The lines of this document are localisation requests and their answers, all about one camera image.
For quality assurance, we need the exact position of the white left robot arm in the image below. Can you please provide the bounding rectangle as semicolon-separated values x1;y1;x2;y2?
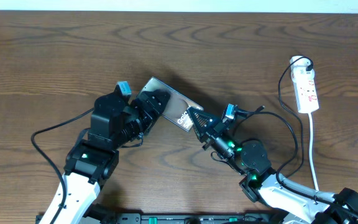
41;90;170;223

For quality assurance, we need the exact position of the white power strip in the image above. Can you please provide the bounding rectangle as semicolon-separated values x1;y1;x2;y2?
290;55;319;114

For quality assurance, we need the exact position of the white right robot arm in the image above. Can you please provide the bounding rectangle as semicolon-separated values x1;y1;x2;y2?
187;105;358;223

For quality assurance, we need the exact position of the Galaxy smartphone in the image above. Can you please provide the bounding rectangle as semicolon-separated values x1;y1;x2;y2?
138;77;204;132

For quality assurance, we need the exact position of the white power strip cord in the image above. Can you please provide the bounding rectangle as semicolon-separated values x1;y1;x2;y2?
307;112;320;191

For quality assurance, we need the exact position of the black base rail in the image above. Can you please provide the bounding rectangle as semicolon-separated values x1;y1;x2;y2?
79;213;284;224

